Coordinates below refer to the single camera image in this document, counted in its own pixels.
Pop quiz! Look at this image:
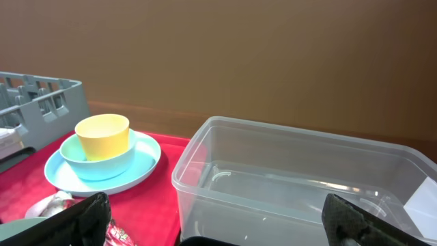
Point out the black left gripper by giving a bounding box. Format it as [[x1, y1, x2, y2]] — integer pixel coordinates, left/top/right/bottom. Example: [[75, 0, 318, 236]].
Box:
[[0, 128, 24, 159]]

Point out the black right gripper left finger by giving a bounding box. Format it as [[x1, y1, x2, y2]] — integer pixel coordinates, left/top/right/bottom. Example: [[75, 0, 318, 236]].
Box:
[[1, 192, 111, 246]]

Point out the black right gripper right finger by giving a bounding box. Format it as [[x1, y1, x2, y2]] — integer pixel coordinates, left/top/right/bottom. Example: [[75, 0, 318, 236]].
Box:
[[322, 193, 429, 246]]

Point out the light blue bowl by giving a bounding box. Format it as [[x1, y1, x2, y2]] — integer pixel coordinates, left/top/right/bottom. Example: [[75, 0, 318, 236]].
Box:
[[59, 129, 137, 181]]

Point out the yellow plastic cup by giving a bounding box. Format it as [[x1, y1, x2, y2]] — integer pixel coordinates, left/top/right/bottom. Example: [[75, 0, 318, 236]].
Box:
[[74, 113, 130, 161]]

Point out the grey dishwasher rack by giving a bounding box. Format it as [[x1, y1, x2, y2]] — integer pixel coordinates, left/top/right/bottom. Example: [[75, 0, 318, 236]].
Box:
[[1, 72, 90, 152]]

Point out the red snack wrapper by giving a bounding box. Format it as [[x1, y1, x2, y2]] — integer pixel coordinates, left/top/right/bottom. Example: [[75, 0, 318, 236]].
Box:
[[103, 219, 136, 246]]

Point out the red plastic tray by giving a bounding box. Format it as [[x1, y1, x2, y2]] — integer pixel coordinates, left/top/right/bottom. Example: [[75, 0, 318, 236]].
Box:
[[1, 133, 188, 245]]

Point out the green bowl with rice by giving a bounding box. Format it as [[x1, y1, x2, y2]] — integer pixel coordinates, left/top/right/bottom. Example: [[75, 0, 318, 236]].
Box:
[[0, 217, 46, 241]]

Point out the clear plastic bin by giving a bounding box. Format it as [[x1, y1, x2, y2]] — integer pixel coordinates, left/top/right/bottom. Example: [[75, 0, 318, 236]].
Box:
[[171, 116, 436, 245]]

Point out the light blue plate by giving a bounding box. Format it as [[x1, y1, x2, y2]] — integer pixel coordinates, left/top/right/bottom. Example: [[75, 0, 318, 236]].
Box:
[[44, 132, 161, 197]]

